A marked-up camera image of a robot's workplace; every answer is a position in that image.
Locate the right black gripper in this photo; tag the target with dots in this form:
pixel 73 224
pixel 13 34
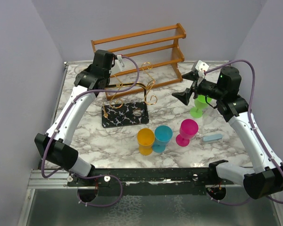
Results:
pixel 184 96

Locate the green plastic wine glass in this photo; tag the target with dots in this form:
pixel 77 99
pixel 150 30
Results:
pixel 201 102

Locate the clear short wine glass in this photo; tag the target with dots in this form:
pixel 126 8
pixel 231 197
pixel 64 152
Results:
pixel 209 115

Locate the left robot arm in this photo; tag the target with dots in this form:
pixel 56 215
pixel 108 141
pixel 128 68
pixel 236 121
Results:
pixel 54 145

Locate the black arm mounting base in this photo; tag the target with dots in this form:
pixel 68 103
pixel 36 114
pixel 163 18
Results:
pixel 150 181

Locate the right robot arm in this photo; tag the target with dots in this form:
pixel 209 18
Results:
pixel 266 176

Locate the orange wooden shelf rack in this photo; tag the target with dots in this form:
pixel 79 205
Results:
pixel 159 46

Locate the pink plastic wine glass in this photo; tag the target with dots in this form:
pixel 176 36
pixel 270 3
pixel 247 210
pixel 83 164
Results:
pixel 187 131

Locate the blue plastic wine glass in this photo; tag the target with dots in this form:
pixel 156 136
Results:
pixel 163 134

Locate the gold wine glass rack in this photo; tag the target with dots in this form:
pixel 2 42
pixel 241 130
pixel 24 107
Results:
pixel 121 114

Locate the yellow plastic wine glass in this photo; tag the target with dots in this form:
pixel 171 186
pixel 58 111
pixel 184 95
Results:
pixel 145 139

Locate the light blue small block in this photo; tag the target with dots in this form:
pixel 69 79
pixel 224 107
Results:
pixel 211 138

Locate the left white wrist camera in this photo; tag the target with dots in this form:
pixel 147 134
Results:
pixel 118 65

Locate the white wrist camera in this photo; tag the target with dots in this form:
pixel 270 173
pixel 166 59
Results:
pixel 200 67
pixel 118 65

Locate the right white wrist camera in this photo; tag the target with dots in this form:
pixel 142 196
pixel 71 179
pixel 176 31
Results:
pixel 200 67

